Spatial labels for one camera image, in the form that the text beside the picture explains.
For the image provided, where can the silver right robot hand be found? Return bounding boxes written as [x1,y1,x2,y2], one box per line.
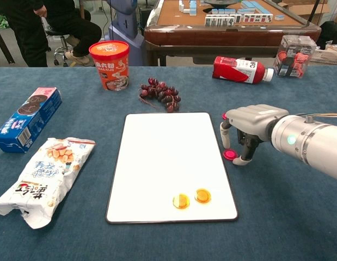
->
[219,104,290,166]

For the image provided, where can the white rectangular board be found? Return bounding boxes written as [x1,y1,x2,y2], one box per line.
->
[105,112,238,225]

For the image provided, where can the white plastic basket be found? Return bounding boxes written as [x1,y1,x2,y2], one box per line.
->
[311,45,337,66]

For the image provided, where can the black bag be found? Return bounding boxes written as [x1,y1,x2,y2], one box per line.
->
[317,21,337,51]

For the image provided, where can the white snack bag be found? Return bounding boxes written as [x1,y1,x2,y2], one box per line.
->
[0,137,96,230]

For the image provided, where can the thin black pole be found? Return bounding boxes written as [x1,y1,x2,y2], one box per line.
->
[310,0,321,23]

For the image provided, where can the stack of blue white tiles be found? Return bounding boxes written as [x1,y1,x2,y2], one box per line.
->
[178,0,198,16]

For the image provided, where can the person in black, pale shoes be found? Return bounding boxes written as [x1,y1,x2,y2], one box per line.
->
[41,0,102,67]

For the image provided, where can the slanted row of blue tiles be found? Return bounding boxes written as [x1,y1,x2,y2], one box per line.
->
[240,0,272,15]

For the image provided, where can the dark slanted table leg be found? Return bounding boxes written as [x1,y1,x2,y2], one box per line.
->
[0,23,16,65]

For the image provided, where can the blue table cloth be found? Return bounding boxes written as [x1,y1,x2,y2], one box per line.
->
[0,66,337,261]

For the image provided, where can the row of blue-backed mahjong tiles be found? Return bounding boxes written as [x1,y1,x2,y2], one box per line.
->
[211,8,256,15]

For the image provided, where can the bunch of dark red grapes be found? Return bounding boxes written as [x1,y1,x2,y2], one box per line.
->
[138,77,182,114]

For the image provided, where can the row of red-faced mahjong tiles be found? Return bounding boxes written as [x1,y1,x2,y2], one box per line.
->
[242,14,274,23]

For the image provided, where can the row of green-faced mahjong tiles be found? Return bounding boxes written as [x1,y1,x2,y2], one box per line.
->
[205,15,243,27]

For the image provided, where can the brown mahjong table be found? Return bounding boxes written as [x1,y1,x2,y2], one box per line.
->
[144,0,322,67]

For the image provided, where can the red juice bottle white cap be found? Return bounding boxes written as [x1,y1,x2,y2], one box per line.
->
[212,56,274,85]

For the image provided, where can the blue grey machine base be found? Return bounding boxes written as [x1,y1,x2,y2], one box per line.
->
[108,0,147,67]

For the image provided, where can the orange instant noodle cup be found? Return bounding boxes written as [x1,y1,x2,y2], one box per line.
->
[88,40,130,92]

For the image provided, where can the chrome stool with black seat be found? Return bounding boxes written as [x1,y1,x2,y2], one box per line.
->
[45,28,76,67]

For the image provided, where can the orange disc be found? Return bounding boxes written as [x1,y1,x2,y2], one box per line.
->
[194,188,212,203]
[172,193,191,209]

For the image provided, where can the clear box with red toy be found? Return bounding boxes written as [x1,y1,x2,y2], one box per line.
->
[273,34,317,79]

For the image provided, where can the blue cookie box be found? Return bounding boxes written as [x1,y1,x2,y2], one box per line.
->
[0,86,63,154]

